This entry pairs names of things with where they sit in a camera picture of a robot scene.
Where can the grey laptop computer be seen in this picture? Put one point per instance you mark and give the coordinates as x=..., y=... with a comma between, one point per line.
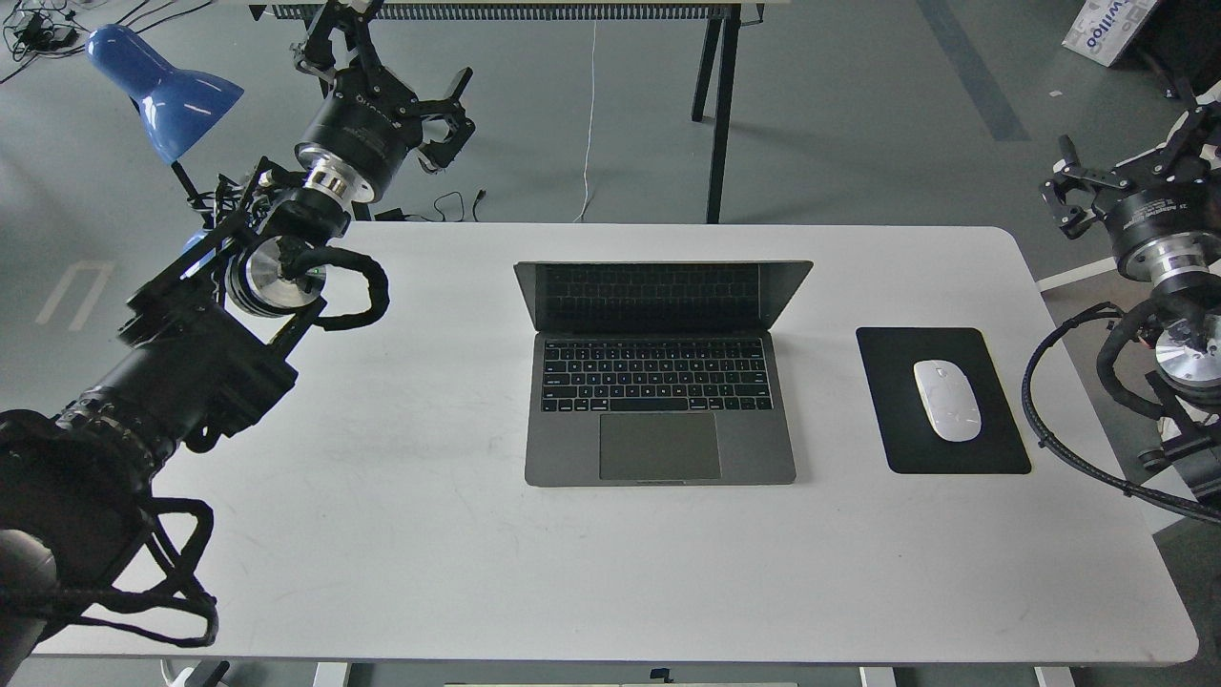
x=657, y=373

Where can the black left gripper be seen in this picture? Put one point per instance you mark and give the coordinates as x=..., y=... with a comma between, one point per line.
x=361, y=134

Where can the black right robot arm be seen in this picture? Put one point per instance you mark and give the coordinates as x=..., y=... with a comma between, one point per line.
x=1160, y=357

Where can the white computer mouse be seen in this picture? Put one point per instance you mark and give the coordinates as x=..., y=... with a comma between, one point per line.
x=948, y=400

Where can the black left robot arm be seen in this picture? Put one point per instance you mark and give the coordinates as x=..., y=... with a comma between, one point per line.
x=209, y=344

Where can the blue desk lamp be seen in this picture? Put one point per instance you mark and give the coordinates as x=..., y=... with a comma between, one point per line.
x=176, y=106

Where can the black mouse pad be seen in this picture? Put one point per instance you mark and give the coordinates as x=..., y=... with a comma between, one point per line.
x=910, y=444

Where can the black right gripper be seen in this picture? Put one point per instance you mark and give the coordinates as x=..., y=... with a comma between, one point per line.
x=1165, y=231

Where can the white printed cardboard box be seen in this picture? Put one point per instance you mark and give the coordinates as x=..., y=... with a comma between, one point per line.
x=1102, y=30

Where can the black-legged background table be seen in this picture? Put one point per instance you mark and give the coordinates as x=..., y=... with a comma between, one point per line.
x=720, y=86

